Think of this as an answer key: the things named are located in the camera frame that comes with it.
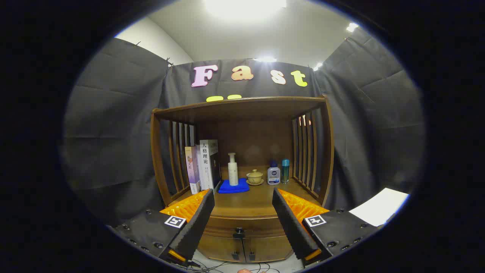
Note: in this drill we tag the blue folded cloth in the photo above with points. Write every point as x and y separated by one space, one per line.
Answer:
227 187

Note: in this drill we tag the wooden drawer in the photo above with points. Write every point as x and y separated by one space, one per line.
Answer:
257 227

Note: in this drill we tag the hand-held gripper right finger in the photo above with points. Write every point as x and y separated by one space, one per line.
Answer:
291 227

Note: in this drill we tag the purple book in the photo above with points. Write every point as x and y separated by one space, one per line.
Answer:
192 170

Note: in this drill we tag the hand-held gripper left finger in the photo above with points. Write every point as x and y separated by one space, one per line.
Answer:
197 227

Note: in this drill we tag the wooden countertop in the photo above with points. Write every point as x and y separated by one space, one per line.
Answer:
250 203

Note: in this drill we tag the black backdrop cloth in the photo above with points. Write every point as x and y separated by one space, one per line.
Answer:
113 132

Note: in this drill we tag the small ceiling spotlight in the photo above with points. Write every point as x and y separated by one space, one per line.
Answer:
317 66
352 27

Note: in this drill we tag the teal bottle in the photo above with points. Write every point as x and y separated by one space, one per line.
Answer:
285 172

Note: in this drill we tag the thin white book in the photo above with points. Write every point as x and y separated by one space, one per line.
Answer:
198 167

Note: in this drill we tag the wooden cabinet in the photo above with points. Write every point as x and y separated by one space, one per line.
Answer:
246 140

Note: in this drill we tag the thick white book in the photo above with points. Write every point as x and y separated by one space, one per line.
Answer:
206 167

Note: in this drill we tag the wooden cabinet door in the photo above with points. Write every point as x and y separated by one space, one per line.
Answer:
269 248
218 248

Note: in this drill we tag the large ceiling light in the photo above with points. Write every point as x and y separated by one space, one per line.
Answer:
244 7

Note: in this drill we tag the yellow lidded teacup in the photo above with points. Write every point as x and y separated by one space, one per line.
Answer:
254 177

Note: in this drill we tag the white pump bottle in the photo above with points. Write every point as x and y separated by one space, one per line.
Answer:
233 174

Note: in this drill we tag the white bottle with blue cap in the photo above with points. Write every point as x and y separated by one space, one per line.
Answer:
273 175

